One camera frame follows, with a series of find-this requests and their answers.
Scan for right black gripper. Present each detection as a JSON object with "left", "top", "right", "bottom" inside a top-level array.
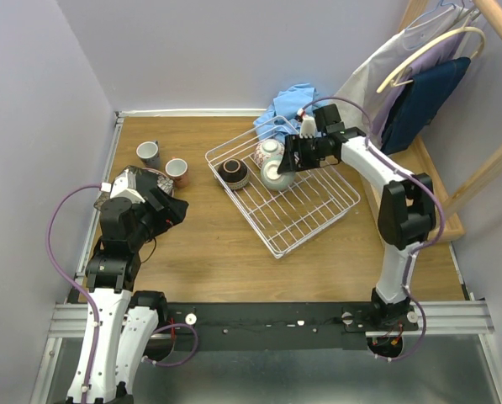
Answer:
[{"left": 276, "top": 134, "right": 325, "bottom": 174}]

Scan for light green ribbed bowl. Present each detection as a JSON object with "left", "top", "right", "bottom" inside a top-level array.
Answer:
[{"left": 261, "top": 156, "right": 296, "bottom": 191}]

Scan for red white patterned bowl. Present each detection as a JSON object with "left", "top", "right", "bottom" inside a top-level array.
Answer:
[{"left": 253, "top": 139, "right": 284, "bottom": 168}]

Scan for black square plate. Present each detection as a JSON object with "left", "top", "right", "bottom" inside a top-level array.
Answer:
[{"left": 116, "top": 166, "right": 175, "bottom": 195}]

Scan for pink mug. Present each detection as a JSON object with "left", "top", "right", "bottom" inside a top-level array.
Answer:
[{"left": 165, "top": 158, "right": 190, "bottom": 189}]

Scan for dark brown bowl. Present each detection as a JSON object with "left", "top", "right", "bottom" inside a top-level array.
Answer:
[{"left": 217, "top": 158, "right": 250, "bottom": 191}]

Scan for grey mug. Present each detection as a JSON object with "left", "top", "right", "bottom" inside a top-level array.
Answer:
[{"left": 136, "top": 141, "right": 161, "bottom": 170}]

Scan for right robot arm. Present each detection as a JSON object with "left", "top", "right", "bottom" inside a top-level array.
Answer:
[{"left": 277, "top": 128, "right": 436, "bottom": 330}]

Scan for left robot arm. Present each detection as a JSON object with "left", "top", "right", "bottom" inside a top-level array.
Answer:
[{"left": 66, "top": 187, "right": 188, "bottom": 403}]

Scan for wooden clothes rack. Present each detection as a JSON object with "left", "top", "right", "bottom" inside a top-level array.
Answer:
[{"left": 391, "top": 1, "right": 502, "bottom": 243}]

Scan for light blue cloth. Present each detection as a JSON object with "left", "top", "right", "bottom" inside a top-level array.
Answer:
[{"left": 253, "top": 83, "right": 328, "bottom": 143}]

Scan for white t-shirt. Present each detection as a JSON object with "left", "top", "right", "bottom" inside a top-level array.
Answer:
[{"left": 336, "top": 30, "right": 462, "bottom": 146}]

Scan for cream clothes hanger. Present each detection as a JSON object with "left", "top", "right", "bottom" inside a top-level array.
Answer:
[{"left": 376, "top": 25, "right": 487, "bottom": 94}]

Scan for navy blue garment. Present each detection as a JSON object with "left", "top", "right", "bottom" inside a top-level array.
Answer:
[{"left": 381, "top": 57, "right": 471, "bottom": 155}]

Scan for lavender shirt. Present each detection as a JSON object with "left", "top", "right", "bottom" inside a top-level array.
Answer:
[{"left": 370, "top": 29, "right": 470, "bottom": 138}]

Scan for grey clothes hanger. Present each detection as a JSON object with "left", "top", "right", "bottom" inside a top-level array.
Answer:
[{"left": 448, "top": 1, "right": 481, "bottom": 30}]

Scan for white wire dish rack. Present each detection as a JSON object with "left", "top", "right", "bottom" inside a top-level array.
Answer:
[{"left": 205, "top": 116, "right": 361, "bottom": 258}]

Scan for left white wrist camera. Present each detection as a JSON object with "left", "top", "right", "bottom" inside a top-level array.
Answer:
[{"left": 100, "top": 175, "right": 145, "bottom": 204}]

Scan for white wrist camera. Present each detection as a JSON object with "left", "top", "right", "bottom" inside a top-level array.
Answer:
[
  {"left": 100, "top": 175, "right": 145, "bottom": 204},
  {"left": 296, "top": 104, "right": 344, "bottom": 138}
]

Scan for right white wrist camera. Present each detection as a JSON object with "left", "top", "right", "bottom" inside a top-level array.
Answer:
[{"left": 296, "top": 104, "right": 344, "bottom": 138}]

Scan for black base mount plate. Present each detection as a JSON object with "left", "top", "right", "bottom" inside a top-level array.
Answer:
[{"left": 146, "top": 301, "right": 423, "bottom": 357}]

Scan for blue wire hanger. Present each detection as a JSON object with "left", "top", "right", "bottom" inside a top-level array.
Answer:
[{"left": 402, "top": 1, "right": 464, "bottom": 51}]

